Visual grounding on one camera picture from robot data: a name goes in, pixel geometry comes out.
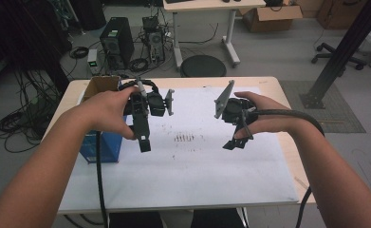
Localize black curtain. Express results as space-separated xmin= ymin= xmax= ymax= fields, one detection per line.
xmin=0 ymin=0 xmax=73 ymax=94

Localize grey floor mat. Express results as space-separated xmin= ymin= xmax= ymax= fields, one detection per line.
xmin=279 ymin=80 xmax=367 ymax=134

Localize black metal stand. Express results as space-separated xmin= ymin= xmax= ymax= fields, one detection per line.
xmin=300 ymin=0 xmax=371 ymax=110

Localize person's black trousers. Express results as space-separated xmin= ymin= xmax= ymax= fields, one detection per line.
xmin=110 ymin=207 xmax=249 ymax=228

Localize right hand-held gripper black cable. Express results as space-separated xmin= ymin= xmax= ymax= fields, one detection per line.
xmin=252 ymin=108 xmax=325 ymax=228

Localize white desk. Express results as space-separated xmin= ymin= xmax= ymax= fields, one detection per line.
xmin=162 ymin=0 xmax=267 ymax=69

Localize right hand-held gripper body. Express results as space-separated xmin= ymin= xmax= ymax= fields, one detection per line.
xmin=213 ymin=79 xmax=259 ymax=126

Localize closed brown cardboard box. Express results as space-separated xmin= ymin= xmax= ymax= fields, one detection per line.
xmin=315 ymin=0 xmax=369 ymax=31

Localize black rounded object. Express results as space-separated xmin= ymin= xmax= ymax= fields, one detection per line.
xmin=68 ymin=0 xmax=107 ymax=31

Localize round black stool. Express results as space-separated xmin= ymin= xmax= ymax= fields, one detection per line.
xmin=179 ymin=54 xmax=228 ymax=79

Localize white table mat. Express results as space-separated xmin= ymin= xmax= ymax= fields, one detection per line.
xmin=58 ymin=86 xmax=300 ymax=213

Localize blue cardboard box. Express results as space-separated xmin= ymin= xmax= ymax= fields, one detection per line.
xmin=79 ymin=75 xmax=127 ymax=164

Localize small white device green light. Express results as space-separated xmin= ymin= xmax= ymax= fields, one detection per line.
xmin=86 ymin=48 xmax=99 ymax=69

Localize black computer tower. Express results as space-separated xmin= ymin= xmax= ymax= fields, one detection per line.
xmin=99 ymin=17 xmax=136 ymax=69

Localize grey cable plug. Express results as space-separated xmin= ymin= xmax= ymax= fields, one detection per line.
xmin=136 ymin=79 xmax=148 ymax=98

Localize open computer case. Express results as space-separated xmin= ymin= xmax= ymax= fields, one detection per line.
xmin=141 ymin=15 xmax=167 ymax=65

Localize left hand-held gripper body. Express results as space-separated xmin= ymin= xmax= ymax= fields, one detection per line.
xmin=122 ymin=88 xmax=176 ymax=126

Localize black office chair base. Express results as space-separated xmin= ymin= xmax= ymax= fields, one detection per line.
xmin=310 ymin=42 xmax=368 ymax=71

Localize open cardboard box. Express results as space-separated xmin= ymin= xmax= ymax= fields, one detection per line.
xmin=239 ymin=4 xmax=304 ymax=33

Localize bundle of black floor cables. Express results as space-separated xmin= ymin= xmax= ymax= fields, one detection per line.
xmin=0 ymin=69 xmax=63 ymax=153

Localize person's right hand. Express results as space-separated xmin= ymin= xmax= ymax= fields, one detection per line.
xmin=233 ymin=90 xmax=301 ymax=141

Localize person's left hand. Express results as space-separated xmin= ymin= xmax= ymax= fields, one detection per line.
xmin=75 ymin=86 xmax=141 ymax=141

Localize coiled black cable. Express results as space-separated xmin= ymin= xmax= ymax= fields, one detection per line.
xmin=68 ymin=46 xmax=90 ymax=60
xmin=127 ymin=57 xmax=150 ymax=73

